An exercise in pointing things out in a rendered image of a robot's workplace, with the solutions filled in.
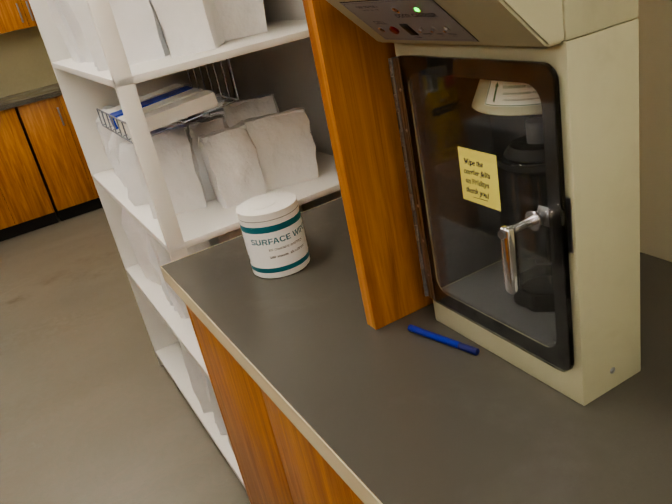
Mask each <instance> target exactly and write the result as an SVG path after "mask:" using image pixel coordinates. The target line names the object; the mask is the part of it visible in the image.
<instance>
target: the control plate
mask: <svg viewBox="0 0 672 504"><path fill-rule="evenodd" d="M340 3H341V4H342V5H343V6H344V7H346V8H347V9H348V10H349V11H351V12H352V13H353V14H354V15H356V16H357V17H358V18H359V19H361V20H362V21H363V22H364V23H366V24H367V25H368V26H369V27H371V28H372V29H373V30H374V31H375V32H377V33H378V34H379V35H380V36H382V37H383V38H384V39H385V40H423V41H472V42H479V41H478V40H477V39H476V38H475V37H474V36H473V35H472V34H471V33H469V32H468V31H467V30H466V29H465V28H464V27H463V26H462V25H461V24H459V23H458V22H457V21H456V20H455V19H454V18H453V17H452V16H451V15H449V14H448V13H447V12H446V11H445V10H444V9H443V8H442V7H441V6H439V5H438V4H437V3H436V2H435V1H434V0H365V1H350V2H340ZM413 7H417V8H419V9H420V10H421V12H417V11H415V10H414V9H413ZM392 8H396V9H398V10H399V11H400V13H396V12H394V11H393V10H392ZM399 24H407V25H408V26H410V27H411V28H412V29H413V30H414V31H415V32H417V33H418V34H419V35H411V34H409V33H408V32H407V31H406V30H405V29H403V28H402V27H401V26H400V25H399ZM390 26H392V27H395V28H397V29H398V30H399V31H400V32H399V34H394V33H392V32H391V31H390V30H389V28H390ZM419 26H420V27H423V28H424V29H425V31H422V33H420V32H419V28H418V27H419ZM431 26H432V27H435V28H436V29H437V31H434V33H432V32H431V28H430V27H431ZM443 26H445V27H448V28H449V29H450V31H447V33H444V32H443V30H444V29H443ZM379 27H380V28H383V29H384V30H385V32H382V31H380V30H379V29H378V28H379Z"/></svg>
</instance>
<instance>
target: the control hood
mask: <svg viewBox="0 0 672 504"><path fill-rule="evenodd" d="M326 1H327V2H328V3H330V4H331V5H332V6H333V7H335V8H336V9H337V10H339V11H340V12H341V13H342V14H344V15H345V16H346V17H347V18H349V19H350V20H351V21H352V22H354V23H355V24H356V25H357V26H359V27H360V28H361V29H363V30H364V31H365V32H366V33H368V34H369V35H370V36H371V37H373V38H374V39H375V40H376V41H378V42H381V43H418V44H455V45H492V46H529V47H550V46H553V45H556V44H559V43H562V40H564V29H563V9H562V0H434V1H435V2H436V3H437V4H438V5H439V6H441V7H442V8H443V9H444V10H445V11H446V12H447V13H448V14H449V15H451V16H452V17H453V18H454V19H455V20H456V21H457V22H458V23H459V24H461V25H462V26H463V27H464V28H465V29H466V30H467V31H468V32H469V33H471V34H472V35H473V36H474V37H475V38H476V39H477V40H478V41H479V42H472V41H423V40H385V39H384V38H383V37H382V36H380V35H379V34H378V33H377V32H375V31H374V30H373V29H372V28H371V27H369V26H368V25H367V24H366V23H364V22H363V21H362V20H361V19H359V18H358V17H357V16H356V15H354V14H353V13H352V12H351V11H349V10H348V9H347V8H346V7H344V6H343V5H342V4H341V3H340V2H350V1H365V0H326Z"/></svg>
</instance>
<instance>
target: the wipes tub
mask: <svg viewBox="0 0 672 504"><path fill-rule="evenodd" d="M236 212H237V216H238V219H239V224H240V227H241V231H242V234H243V238H244V242H245V245H246V249H247V252H248V256H249V259H250V263H251V267H252V269H253V273H254V274H255V275H256V276H259V277H261V278H267V279H274V278H281V277H285V276H289V275H292V274H294V273H296V272H298V271H300V270H302V269H303V268H304V267H306V266H307V264H308V263H309V261H310V255H309V250H308V245H307V241H306V236H305V232H304V227H303V223H302V218H301V214H300V209H299V206H298V201H297V197H296V195H295V194H293V193H290V192H271V193H266V194H262V195H258V196H255V197H253V198H250V199H248V200H246V201H244V202H243V203H241V204H240V205H239V206H238V207H237V209H236Z"/></svg>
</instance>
